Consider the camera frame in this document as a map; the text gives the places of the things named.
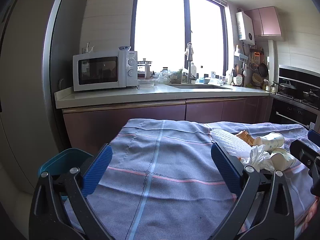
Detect black cooking pot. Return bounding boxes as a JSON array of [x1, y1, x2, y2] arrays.
[[273, 81, 297, 97]]

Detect blue white bowl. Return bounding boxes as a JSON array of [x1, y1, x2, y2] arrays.
[[119, 46, 131, 51]]

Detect hanging frying pan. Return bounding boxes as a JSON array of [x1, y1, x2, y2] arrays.
[[258, 54, 268, 79]]

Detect white water heater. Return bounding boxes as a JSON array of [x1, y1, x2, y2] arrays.
[[236, 11, 255, 46]]

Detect grey refrigerator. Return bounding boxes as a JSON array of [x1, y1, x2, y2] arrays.
[[1, 0, 87, 193]]

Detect black built-in oven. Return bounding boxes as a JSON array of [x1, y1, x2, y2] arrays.
[[269, 98, 319, 132]]

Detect white foam fruit net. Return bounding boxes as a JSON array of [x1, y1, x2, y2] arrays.
[[210, 128, 252, 159]]

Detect white tissue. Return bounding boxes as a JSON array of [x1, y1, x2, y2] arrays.
[[240, 145, 275, 173]]

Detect white microwave oven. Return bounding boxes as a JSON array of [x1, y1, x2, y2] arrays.
[[73, 50, 138, 92]]

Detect pink wall cabinet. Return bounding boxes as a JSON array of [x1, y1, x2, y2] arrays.
[[245, 6, 282, 38]]

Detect patterned paper cup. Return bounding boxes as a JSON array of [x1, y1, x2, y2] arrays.
[[253, 132, 284, 152]]

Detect purple base cabinets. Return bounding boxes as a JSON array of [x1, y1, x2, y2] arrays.
[[62, 96, 273, 156]]

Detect teal plastic trash bin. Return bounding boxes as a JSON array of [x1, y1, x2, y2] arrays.
[[37, 147, 96, 202]]

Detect gold snack wrapper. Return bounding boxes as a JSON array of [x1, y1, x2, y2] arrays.
[[236, 130, 254, 146]]

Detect blue checked tablecloth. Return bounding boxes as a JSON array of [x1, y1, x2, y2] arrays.
[[63, 118, 318, 240]]

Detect dark window frame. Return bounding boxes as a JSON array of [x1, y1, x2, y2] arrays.
[[130, 0, 229, 75]]

